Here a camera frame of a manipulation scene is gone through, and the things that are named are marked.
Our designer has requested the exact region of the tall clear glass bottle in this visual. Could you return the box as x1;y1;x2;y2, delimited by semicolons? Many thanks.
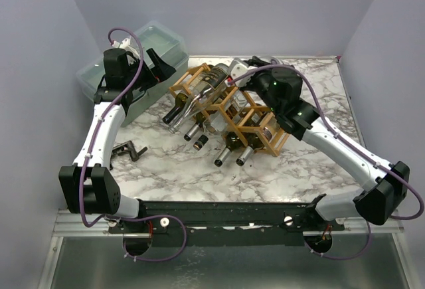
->
169;63;229;134

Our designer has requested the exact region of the black corkscrew tool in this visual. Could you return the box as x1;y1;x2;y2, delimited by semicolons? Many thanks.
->
109;140;148;170

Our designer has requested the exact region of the dark green wine bottle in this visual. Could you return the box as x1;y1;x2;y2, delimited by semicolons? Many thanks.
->
162;64;222;125

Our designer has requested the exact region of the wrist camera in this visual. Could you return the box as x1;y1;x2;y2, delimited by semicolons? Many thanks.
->
112;37;141;59
225;58;250;88

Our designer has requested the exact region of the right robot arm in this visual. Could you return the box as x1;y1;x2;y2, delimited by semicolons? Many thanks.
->
230;57;410;231

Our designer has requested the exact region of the green bottle silver capsule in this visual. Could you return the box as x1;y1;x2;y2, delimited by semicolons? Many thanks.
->
236;112;290;166

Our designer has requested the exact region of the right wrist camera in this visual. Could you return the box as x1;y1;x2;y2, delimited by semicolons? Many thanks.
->
225;58;250;88

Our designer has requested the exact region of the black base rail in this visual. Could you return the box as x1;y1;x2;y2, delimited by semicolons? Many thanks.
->
68;195;346;248

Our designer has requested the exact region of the green wine bottle brown label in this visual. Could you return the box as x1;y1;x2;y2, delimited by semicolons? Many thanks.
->
181;82;227;142

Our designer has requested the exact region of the wooden wine rack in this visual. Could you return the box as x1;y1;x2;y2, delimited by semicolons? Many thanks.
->
163;63;290;166

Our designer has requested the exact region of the purple cable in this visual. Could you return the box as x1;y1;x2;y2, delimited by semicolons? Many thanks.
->
225;64;425;260
78;27;187;263

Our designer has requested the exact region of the translucent green storage box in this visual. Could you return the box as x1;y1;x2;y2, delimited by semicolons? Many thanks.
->
76;21;189;127

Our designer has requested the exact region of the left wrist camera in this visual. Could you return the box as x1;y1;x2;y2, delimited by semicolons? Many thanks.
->
112;37;141;59

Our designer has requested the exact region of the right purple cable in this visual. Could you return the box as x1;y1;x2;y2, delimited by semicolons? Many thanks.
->
225;64;425;260

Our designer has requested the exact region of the green wine bottle white label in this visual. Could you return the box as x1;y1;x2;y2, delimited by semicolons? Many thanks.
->
214;112;264;167

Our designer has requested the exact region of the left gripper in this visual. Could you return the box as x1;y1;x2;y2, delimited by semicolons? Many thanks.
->
124;48;175;91

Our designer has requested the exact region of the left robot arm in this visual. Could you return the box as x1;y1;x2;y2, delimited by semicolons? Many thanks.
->
58;48;176;233

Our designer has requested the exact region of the clear bottle black cap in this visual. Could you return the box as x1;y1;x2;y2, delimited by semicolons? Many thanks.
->
258;56;284;66

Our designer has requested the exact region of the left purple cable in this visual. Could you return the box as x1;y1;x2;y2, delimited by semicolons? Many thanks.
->
78;27;187;263

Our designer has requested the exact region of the clear square liquor bottle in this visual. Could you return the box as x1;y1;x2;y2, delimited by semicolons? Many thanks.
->
193;90;248;151

